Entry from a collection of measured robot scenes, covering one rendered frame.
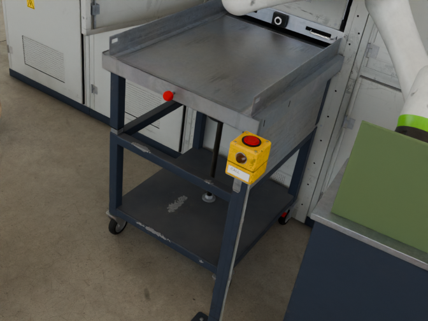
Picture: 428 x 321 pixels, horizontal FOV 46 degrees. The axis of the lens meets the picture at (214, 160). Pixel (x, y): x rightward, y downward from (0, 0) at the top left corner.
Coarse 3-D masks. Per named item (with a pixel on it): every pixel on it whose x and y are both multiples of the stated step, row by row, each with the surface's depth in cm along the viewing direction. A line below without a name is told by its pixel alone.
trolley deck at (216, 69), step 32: (192, 32) 197; (224, 32) 201; (256, 32) 206; (128, 64) 167; (160, 64) 170; (192, 64) 173; (224, 64) 177; (256, 64) 180; (288, 64) 184; (192, 96) 157; (224, 96) 157; (288, 96) 163; (256, 128) 149
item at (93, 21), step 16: (96, 0) 182; (112, 0) 187; (128, 0) 192; (144, 0) 197; (160, 0) 203; (176, 0) 209; (192, 0) 216; (208, 0) 219; (96, 16) 185; (112, 16) 190; (128, 16) 196; (144, 16) 201; (160, 16) 204; (96, 32) 185
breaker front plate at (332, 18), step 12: (312, 0) 198; (324, 0) 196; (336, 0) 193; (288, 12) 206; (300, 12) 203; (312, 12) 201; (324, 12) 198; (336, 12) 195; (324, 24) 200; (336, 24) 197
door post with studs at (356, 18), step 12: (360, 0) 184; (360, 12) 186; (348, 24) 191; (360, 24) 188; (348, 36) 192; (360, 36) 190; (348, 48) 194; (348, 60) 196; (348, 72) 198; (336, 84) 203; (336, 96) 206; (336, 108) 208; (324, 132) 216; (324, 144) 218; (312, 168) 227; (312, 180) 230; (312, 192) 233; (300, 216) 243
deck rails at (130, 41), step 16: (176, 16) 194; (192, 16) 203; (208, 16) 213; (128, 32) 173; (144, 32) 181; (160, 32) 189; (176, 32) 194; (112, 48) 170; (128, 48) 176; (336, 48) 194; (304, 64) 170; (320, 64) 185; (288, 80) 163; (256, 96) 146; (272, 96) 156; (256, 112) 151
